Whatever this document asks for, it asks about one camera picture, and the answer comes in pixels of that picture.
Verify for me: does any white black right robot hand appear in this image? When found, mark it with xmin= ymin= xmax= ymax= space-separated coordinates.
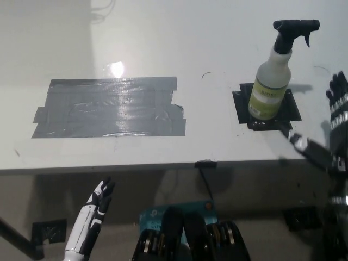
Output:
xmin=282 ymin=71 xmax=348 ymax=197

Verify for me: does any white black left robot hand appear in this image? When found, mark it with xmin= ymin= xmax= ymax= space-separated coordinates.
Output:
xmin=65 ymin=176 xmax=116 ymax=255

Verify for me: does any spray bottle with green label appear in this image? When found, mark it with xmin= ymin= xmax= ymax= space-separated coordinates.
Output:
xmin=247 ymin=19 xmax=321 ymax=122

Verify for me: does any black table leg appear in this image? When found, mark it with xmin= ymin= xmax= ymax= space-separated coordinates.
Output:
xmin=0 ymin=217 xmax=45 ymax=259

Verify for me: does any grey duct tape patch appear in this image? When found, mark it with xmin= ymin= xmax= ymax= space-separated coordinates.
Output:
xmin=30 ymin=76 xmax=187 ymax=139

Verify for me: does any black tape patch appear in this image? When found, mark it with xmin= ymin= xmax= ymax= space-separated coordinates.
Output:
xmin=232 ymin=83 xmax=302 ymax=133

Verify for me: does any thin black cable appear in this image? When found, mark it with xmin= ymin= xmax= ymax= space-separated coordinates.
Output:
xmin=198 ymin=166 xmax=214 ymax=202

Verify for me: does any black floor tape piece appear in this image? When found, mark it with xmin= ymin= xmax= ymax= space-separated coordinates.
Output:
xmin=31 ymin=219 xmax=67 ymax=244
xmin=282 ymin=207 xmax=324 ymax=233

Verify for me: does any teal router box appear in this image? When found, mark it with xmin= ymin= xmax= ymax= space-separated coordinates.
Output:
xmin=139 ymin=200 xmax=218 ymax=245

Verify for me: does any small black cable clip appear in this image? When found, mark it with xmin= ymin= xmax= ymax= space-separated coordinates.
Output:
xmin=194 ymin=160 xmax=218 ymax=168

